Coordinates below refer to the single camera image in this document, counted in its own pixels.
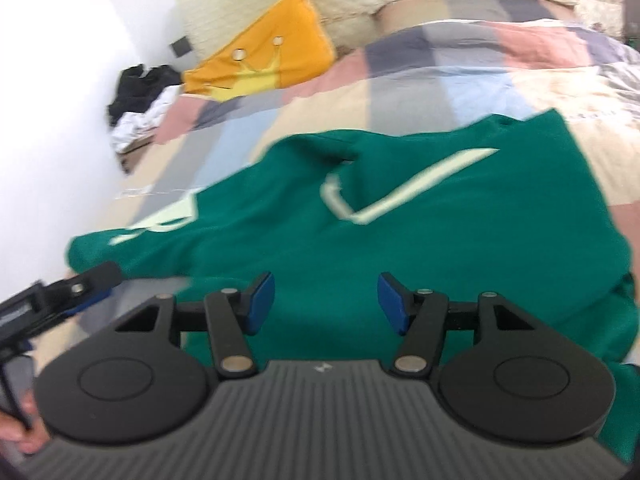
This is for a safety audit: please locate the green hoodie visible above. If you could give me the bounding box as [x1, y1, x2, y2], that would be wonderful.
[67, 108, 640, 463]

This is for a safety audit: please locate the white clothes pile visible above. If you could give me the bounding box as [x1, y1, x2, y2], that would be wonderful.
[111, 85, 183, 153]

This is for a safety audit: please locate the person's left hand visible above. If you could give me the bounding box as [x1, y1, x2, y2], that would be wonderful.
[0, 395, 48, 455]

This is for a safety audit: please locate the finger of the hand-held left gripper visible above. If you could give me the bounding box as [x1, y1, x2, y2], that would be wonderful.
[44, 261, 124, 318]

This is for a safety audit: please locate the orange crown pillow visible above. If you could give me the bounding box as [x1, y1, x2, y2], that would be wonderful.
[182, 0, 337, 102]

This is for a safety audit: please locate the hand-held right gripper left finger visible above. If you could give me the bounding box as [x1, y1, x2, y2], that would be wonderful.
[115, 271, 276, 380]

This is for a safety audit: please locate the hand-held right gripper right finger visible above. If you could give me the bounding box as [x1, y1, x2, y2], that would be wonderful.
[377, 271, 540, 377]

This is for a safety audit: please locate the black clothes pile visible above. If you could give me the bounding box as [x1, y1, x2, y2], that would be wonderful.
[106, 64, 182, 128]

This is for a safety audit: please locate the wooden nightstand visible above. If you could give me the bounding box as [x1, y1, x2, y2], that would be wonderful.
[117, 137, 161, 175]

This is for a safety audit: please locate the checkered blanket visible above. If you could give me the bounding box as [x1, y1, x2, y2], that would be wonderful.
[30, 0, 640, 361]

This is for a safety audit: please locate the checkered pillow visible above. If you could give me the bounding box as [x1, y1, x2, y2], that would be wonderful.
[374, 0, 576, 36]

